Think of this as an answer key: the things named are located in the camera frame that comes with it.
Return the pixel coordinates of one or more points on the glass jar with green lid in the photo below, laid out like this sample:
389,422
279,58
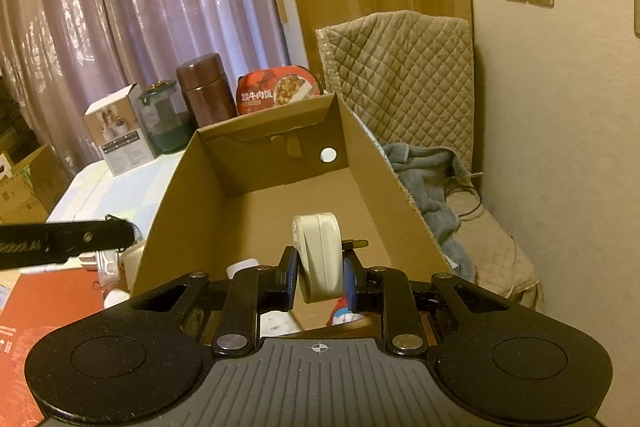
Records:
162,127

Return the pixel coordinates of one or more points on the white product box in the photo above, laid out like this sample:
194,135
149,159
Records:
122,137

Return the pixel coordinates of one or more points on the white plug adapter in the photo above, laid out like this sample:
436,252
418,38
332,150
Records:
320,257

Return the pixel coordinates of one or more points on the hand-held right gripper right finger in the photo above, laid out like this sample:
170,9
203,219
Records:
356,287

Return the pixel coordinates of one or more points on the checked pastel bed sheet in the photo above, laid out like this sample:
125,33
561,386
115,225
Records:
125,192

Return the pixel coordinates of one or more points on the brown cardboard carton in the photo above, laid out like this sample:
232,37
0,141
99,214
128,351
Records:
30,192

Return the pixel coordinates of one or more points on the small white bottle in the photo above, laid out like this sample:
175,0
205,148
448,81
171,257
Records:
244,268

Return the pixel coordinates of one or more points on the cardboard box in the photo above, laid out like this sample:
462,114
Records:
280,212

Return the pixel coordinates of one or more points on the white plastic item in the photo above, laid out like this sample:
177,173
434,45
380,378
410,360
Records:
110,277

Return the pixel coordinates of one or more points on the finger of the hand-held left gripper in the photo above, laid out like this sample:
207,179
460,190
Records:
92,237

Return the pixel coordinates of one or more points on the brown metal canister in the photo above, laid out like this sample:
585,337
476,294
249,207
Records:
205,92

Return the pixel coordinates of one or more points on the red instant meal bowl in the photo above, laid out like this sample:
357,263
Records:
275,89

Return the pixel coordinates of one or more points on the beige quilted cover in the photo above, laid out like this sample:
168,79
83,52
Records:
400,62

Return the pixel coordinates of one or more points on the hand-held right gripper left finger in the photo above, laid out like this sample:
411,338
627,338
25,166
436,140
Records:
288,279

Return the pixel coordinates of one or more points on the grey towel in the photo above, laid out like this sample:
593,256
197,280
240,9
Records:
425,187

